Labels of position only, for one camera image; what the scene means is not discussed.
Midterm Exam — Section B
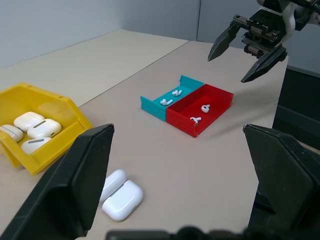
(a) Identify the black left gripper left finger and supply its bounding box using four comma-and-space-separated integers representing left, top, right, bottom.
0, 123, 115, 240

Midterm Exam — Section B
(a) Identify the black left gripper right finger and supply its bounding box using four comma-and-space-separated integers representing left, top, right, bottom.
242, 123, 320, 236

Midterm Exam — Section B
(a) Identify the red plastic tray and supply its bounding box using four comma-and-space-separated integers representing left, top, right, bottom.
165, 83, 235, 139

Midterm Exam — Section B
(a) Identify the yellow plastic bin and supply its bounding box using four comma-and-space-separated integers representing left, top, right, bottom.
0, 82, 94, 177

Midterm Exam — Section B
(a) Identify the teal plastic tray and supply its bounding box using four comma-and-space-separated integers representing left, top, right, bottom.
139, 74, 206, 123

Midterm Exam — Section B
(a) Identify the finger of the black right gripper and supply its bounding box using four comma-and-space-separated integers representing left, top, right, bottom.
240, 44, 288, 84
207, 21, 244, 62

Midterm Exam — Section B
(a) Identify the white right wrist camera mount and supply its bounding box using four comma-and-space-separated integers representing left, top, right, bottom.
259, 0, 303, 41

